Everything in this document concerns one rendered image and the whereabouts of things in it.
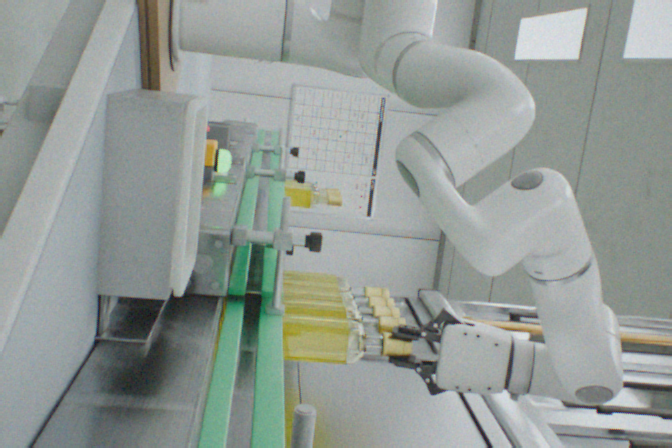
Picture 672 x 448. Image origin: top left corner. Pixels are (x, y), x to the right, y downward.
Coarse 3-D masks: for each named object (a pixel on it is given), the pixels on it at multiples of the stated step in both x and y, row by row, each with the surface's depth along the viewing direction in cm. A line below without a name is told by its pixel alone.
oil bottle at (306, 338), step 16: (288, 320) 108; (304, 320) 109; (320, 320) 110; (336, 320) 111; (352, 320) 112; (288, 336) 107; (304, 336) 107; (320, 336) 107; (336, 336) 107; (352, 336) 108; (288, 352) 107; (304, 352) 108; (320, 352) 108; (336, 352) 108; (352, 352) 108
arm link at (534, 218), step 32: (416, 160) 86; (416, 192) 89; (448, 192) 85; (512, 192) 86; (544, 192) 85; (448, 224) 86; (480, 224) 84; (512, 224) 84; (544, 224) 85; (576, 224) 87; (480, 256) 85; (512, 256) 85; (544, 256) 88; (576, 256) 89
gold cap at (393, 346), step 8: (384, 336) 110; (392, 336) 110; (384, 344) 110; (392, 344) 110; (400, 344) 110; (408, 344) 110; (384, 352) 110; (392, 352) 110; (400, 352) 110; (408, 352) 110
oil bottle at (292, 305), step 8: (224, 304) 112; (288, 304) 114; (296, 304) 114; (304, 304) 115; (312, 304) 115; (320, 304) 116; (328, 304) 116; (336, 304) 117; (344, 304) 117; (288, 312) 112; (296, 312) 112; (304, 312) 112; (312, 312) 113; (320, 312) 113; (328, 312) 113; (336, 312) 113; (344, 312) 113; (352, 312) 114; (360, 320) 115
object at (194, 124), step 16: (192, 112) 80; (192, 128) 80; (192, 144) 81; (192, 160) 97; (192, 176) 97; (192, 192) 97; (176, 208) 83; (192, 208) 98; (176, 224) 83; (192, 224) 98; (176, 240) 83; (192, 240) 99; (176, 256) 83; (192, 256) 98; (176, 272) 83; (176, 288) 84
